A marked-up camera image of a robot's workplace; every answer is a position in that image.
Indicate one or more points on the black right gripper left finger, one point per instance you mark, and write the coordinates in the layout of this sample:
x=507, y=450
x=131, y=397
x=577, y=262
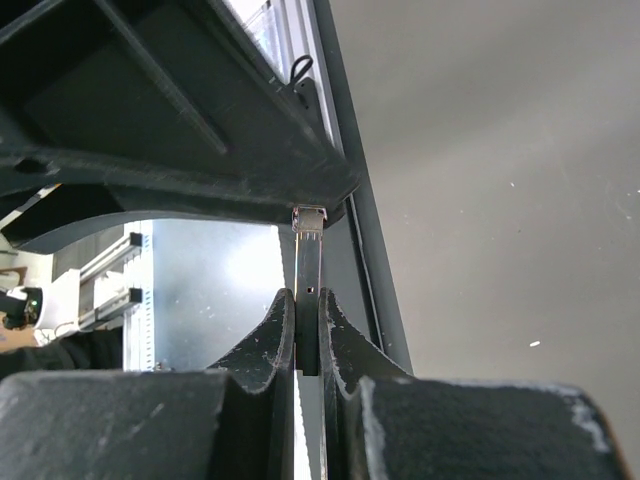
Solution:
x=233, y=420

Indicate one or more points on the silver SFP module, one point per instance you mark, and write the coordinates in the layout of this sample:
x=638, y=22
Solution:
x=308, y=225

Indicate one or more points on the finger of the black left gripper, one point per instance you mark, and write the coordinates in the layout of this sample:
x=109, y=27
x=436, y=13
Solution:
x=118, y=111

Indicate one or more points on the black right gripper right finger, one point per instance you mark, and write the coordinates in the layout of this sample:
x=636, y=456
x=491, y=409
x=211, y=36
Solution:
x=383, y=423

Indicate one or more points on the grey slotted cable duct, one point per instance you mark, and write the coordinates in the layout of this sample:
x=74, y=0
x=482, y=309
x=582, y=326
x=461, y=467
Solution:
x=139, y=341

